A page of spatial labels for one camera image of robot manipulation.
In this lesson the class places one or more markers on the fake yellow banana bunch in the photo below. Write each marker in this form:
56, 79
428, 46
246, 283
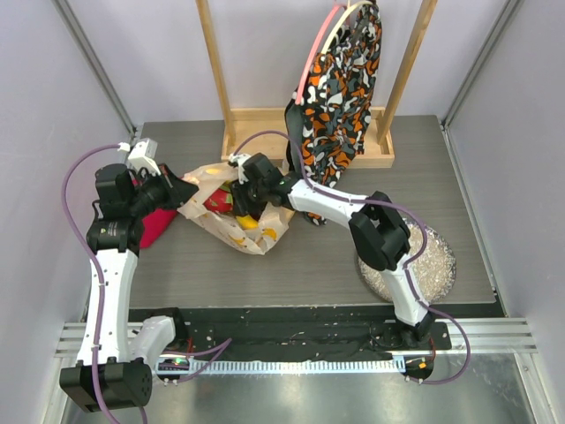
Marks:
247, 222

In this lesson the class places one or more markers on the fake red dragon fruit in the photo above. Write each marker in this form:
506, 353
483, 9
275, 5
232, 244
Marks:
220, 201

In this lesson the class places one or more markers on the speckled silver plate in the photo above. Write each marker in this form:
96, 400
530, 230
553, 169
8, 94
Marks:
435, 270

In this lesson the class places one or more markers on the wooden clothes rack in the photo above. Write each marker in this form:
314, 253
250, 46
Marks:
242, 125

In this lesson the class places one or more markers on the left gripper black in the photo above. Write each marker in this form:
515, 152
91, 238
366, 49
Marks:
177, 192

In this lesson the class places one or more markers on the red cloth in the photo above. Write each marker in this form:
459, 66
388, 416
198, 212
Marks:
154, 225

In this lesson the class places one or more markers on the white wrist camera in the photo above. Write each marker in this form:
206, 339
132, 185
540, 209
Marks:
141, 155
238, 161

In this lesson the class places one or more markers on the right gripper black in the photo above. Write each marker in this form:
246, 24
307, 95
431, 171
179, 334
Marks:
243, 200

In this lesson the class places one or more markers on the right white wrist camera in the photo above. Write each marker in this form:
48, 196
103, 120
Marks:
238, 161

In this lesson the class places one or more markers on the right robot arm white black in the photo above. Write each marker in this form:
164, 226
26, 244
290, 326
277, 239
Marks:
380, 235

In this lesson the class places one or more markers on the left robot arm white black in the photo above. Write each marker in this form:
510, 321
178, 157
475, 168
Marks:
115, 370

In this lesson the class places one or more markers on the orange camouflage garment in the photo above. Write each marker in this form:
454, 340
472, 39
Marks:
338, 96

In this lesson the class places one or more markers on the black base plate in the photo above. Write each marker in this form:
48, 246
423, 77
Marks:
297, 334

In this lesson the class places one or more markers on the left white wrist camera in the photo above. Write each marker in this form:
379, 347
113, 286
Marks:
141, 155

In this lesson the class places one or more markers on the banana print plastic bag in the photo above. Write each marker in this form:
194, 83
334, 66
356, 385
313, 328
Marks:
273, 222

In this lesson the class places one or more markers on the pink clothes hanger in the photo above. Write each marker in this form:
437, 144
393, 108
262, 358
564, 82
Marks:
314, 49

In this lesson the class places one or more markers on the white cable duct strip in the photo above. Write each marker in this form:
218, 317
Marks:
176, 368

